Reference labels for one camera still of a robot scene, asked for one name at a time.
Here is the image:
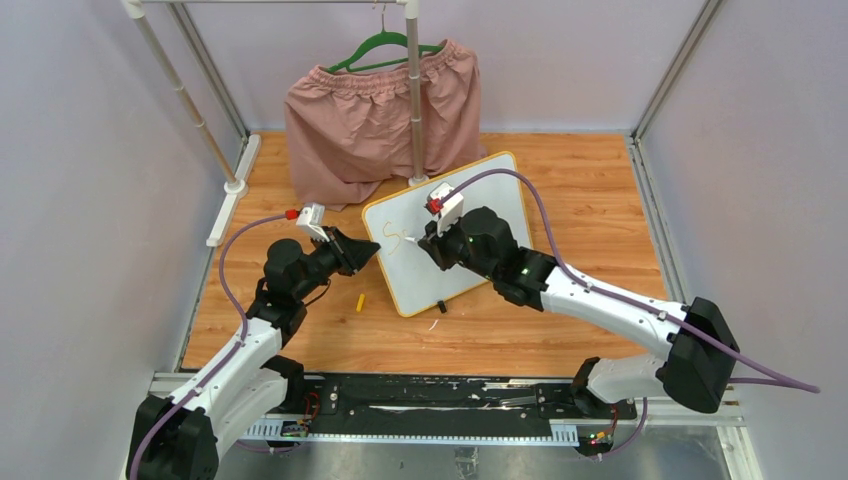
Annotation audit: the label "aluminium cage frame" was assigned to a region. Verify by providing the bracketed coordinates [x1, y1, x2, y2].
[189, 1, 704, 376]

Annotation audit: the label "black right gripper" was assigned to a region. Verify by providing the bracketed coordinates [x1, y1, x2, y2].
[421, 210, 499, 283]

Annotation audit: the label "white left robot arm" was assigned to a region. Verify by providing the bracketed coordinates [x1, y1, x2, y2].
[126, 227, 380, 479]

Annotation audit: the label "green clothes hanger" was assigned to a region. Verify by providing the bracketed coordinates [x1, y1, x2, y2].
[324, 13, 446, 77]

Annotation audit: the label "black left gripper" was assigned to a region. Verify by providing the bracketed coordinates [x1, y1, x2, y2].
[293, 227, 380, 301]

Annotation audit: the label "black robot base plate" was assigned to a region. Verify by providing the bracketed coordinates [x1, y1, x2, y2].
[142, 372, 737, 446]

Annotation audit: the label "yellow framed whiteboard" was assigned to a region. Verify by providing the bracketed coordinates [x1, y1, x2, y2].
[361, 151, 533, 317]

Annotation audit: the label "white clothes rack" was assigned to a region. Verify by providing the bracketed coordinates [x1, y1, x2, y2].
[120, 0, 428, 248]

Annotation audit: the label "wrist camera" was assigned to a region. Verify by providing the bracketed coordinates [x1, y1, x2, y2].
[425, 182, 464, 236]
[296, 202, 330, 242]

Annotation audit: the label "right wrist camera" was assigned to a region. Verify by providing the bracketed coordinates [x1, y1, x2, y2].
[425, 182, 464, 236]

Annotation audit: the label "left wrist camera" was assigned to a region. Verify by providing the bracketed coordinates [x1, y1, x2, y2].
[296, 202, 330, 242]

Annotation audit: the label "pink shorts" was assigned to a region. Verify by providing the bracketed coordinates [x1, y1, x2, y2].
[284, 39, 486, 210]

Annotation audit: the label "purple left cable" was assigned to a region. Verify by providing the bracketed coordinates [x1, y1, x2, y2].
[127, 208, 301, 480]

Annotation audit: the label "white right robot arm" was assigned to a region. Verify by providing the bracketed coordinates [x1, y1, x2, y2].
[417, 207, 739, 418]

